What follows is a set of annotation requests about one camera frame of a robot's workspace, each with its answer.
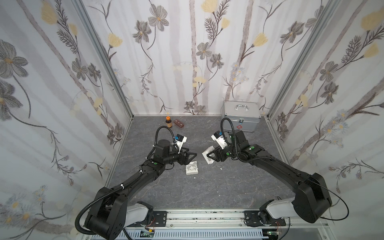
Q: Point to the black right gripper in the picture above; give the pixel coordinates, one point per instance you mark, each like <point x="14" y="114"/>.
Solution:
<point x="218" y="154"/>

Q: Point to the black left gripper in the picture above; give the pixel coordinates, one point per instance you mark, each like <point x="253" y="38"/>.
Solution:
<point x="184" y="156"/>

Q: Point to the white bow jewelry box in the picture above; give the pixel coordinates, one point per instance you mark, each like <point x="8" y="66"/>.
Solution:
<point x="192" y="168"/>
<point x="206" y="153"/>

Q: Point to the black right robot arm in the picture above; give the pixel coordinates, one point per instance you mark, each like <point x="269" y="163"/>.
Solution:
<point x="312" y="196"/>

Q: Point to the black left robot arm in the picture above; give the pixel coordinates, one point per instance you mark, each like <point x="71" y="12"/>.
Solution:
<point x="106" y="214"/>

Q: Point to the small dark red box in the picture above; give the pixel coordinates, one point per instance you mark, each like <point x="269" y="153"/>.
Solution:
<point x="179" y="123"/>

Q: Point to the brown bottle orange cap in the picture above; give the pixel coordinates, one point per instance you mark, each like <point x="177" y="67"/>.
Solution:
<point x="169" y="122"/>

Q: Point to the silver aluminium first aid case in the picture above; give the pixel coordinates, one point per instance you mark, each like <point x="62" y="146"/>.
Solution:
<point x="245" y="116"/>

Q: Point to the small green circuit board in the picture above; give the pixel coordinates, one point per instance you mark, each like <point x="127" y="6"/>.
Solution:
<point x="147" y="233"/>

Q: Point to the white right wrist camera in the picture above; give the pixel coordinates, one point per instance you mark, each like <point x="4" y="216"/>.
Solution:
<point x="219" y="138"/>

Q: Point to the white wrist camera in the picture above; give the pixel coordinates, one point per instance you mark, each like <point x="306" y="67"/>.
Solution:
<point x="219" y="138"/>
<point x="180" y="140"/>

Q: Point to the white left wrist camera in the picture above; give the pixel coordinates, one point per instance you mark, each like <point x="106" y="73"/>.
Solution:
<point x="180" y="140"/>

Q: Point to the aluminium mounting rail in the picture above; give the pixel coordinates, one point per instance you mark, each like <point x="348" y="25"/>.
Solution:
<point x="296" y="228"/>

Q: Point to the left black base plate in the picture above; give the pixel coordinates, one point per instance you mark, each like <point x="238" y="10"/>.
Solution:
<point x="156" y="219"/>

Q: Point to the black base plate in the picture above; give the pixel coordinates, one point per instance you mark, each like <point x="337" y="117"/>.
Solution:
<point x="252" y="218"/>
<point x="156" y="219"/>

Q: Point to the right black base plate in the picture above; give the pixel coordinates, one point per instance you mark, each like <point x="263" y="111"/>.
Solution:
<point x="252" y="218"/>

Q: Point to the white slotted cable duct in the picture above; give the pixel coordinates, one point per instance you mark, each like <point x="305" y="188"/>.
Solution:
<point x="195" y="234"/>

